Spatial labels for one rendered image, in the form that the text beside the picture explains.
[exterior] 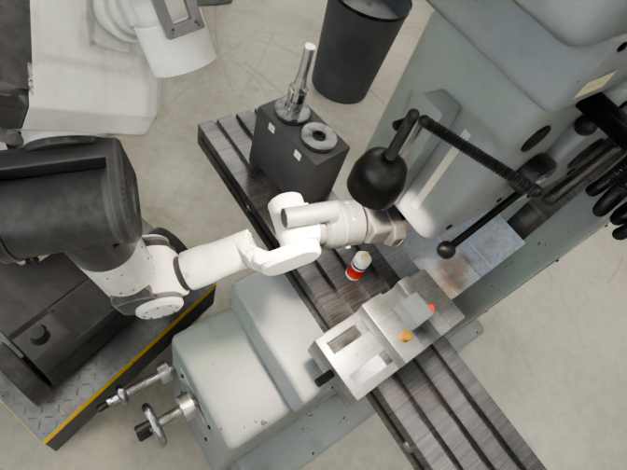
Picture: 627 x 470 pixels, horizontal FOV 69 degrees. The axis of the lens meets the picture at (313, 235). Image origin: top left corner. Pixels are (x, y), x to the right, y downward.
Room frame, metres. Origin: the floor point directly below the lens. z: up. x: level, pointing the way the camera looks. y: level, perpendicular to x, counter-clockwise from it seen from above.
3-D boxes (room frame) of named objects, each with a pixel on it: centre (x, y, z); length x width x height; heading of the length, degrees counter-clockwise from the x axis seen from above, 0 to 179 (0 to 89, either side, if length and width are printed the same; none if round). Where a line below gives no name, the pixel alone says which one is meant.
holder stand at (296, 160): (0.84, 0.13, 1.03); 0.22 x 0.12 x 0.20; 62
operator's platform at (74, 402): (0.50, 0.72, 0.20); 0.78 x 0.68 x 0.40; 73
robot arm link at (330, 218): (0.49, 0.02, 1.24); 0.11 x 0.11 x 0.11; 40
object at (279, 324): (0.61, -0.14, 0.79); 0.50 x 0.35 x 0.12; 144
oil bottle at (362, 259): (0.63, -0.13, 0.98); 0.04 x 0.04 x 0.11
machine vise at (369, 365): (0.50, -0.25, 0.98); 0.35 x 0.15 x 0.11; 147
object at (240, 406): (0.59, -0.13, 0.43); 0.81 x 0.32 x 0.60; 144
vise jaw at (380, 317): (0.48, -0.24, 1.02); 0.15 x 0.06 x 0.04; 57
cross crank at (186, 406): (0.21, 0.15, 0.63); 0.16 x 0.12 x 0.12; 144
